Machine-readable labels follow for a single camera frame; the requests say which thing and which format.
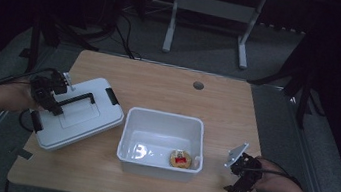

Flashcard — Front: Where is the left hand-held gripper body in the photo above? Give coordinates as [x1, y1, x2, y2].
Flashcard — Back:
[27, 66, 79, 112]

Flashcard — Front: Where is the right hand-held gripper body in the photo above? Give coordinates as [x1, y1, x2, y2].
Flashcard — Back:
[220, 139, 268, 192]

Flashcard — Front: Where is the white box lid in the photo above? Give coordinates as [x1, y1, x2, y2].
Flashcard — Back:
[25, 68, 130, 161]

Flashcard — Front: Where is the white plastic storage box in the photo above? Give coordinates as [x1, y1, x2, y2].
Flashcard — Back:
[113, 105, 211, 185]

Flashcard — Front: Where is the person's left hand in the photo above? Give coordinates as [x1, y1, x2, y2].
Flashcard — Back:
[0, 77, 47, 118]

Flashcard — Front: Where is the person's right hand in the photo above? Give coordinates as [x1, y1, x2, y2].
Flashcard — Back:
[249, 155, 300, 192]

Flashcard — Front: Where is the black tape piece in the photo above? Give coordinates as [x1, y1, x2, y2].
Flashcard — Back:
[15, 147, 35, 161]

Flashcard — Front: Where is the small orange toy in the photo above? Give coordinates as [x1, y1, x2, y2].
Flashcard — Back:
[168, 148, 194, 171]

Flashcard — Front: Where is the black metal stand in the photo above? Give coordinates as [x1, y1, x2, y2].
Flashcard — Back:
[241, 26, 337, 133]
[15, 0, 122, 85]

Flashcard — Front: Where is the grey round table grommet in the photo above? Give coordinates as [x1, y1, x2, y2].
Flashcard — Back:
[192, 80, 206, 92]

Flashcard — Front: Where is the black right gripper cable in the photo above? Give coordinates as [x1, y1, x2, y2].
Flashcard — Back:
[240, 154, 307, 191]

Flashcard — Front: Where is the black floor cable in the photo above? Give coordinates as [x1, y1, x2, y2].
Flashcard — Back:
[109, 11, 149, 62]

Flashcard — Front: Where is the white metal desk frame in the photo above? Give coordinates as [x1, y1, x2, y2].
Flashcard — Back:
[160, 0, 269, 73]

